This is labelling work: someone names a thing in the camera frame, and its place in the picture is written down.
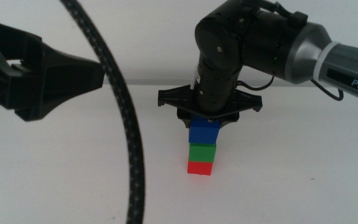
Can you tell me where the blue cube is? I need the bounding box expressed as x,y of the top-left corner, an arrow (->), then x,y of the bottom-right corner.
188,115 -> 221,144

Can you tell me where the green cube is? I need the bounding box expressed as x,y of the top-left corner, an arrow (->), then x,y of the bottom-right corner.
188,142 -> 217,164

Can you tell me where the red cube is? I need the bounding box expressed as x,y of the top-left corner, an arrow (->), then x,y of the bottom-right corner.
187,161 -> 213,176

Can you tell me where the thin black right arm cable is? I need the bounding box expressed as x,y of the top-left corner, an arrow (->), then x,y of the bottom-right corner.
236,74 -> 344,102

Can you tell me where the black braided cable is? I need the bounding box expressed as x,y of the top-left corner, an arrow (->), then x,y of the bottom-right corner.
60,0 -> 145,224

